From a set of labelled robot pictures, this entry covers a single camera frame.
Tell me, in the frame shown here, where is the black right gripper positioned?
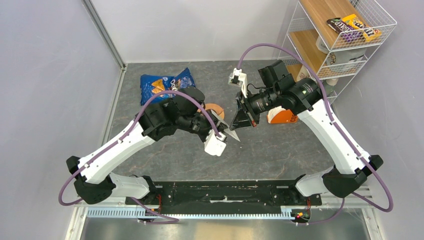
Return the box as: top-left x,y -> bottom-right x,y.
230,85 -> 281,130

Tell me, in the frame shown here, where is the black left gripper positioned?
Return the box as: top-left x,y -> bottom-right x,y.
178,111 -> 229,142

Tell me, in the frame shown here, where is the white paper coffee filter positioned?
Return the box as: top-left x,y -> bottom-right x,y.
211,110 -> 240,142

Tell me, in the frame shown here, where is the orange coffee filter box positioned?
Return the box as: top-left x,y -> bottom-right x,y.
266,106 -> 298,124

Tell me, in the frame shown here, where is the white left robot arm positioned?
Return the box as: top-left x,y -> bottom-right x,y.
66,87 -> 231,205

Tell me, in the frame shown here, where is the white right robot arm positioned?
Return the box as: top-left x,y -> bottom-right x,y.
228,60 -> 383,205

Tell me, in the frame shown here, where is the white coffee bag on shelf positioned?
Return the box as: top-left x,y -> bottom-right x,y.
315,36 -> 366,66

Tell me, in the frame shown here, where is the blue Doritos chip bag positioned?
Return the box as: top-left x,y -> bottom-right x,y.
140,67 -> 196,106

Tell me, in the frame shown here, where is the beige paper cup stack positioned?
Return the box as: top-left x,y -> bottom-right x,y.
295,65 -> 310,82

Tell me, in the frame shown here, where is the green paper cup stack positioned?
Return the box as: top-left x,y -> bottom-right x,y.
322,78 -> 339,97

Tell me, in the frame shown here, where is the brown M&M candy bag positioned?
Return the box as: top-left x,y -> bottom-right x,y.
326,17 -> 362,43

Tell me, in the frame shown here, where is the yellow M&M candy bag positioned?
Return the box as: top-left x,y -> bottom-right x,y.
341,14 -> 382,43

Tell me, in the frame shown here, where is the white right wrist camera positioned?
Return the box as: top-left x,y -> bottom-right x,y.
228,68 -> 248,98

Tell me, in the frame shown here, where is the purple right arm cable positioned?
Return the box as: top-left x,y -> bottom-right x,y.
236,43 -> 394,226

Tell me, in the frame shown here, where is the white wire shelf rack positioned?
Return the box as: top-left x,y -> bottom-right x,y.
282,0 -> 397,103

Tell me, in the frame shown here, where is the aluminium frame rail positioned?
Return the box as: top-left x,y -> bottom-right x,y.
82,0 -> 128,75

